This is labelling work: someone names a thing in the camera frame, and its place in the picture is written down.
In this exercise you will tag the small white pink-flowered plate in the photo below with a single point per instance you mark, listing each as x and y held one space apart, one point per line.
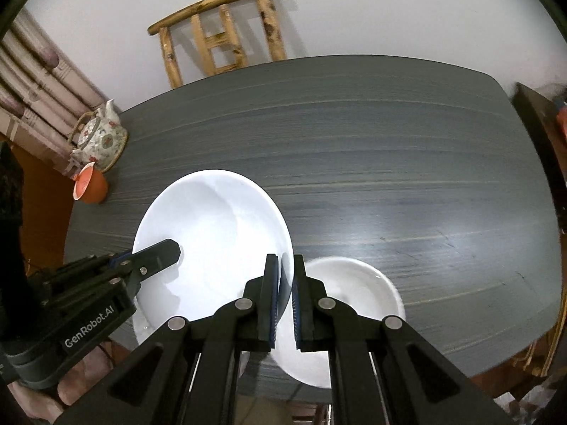
212 230

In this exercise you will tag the floral ceramic teapot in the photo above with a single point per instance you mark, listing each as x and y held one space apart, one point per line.
102 141

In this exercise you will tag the beige patterned curtain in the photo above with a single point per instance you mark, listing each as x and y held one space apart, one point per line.
40 84

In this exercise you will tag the bamboo chair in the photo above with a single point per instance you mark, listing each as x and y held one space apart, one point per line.
538 349
268 22

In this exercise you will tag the wide white bowl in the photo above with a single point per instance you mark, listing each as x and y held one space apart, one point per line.
354 318

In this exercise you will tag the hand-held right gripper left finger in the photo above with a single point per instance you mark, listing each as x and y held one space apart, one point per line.
275 292

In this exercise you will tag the orange cup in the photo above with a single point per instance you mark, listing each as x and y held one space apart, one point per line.
95 190

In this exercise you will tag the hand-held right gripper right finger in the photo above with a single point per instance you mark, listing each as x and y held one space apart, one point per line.
296 314

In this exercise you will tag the person's left hand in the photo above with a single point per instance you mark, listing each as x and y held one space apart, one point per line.
71 396

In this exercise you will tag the dark wooden furniture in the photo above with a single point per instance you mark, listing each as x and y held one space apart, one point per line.
531 110

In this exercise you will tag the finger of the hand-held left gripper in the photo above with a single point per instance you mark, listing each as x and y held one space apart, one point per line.
155 256
119 259

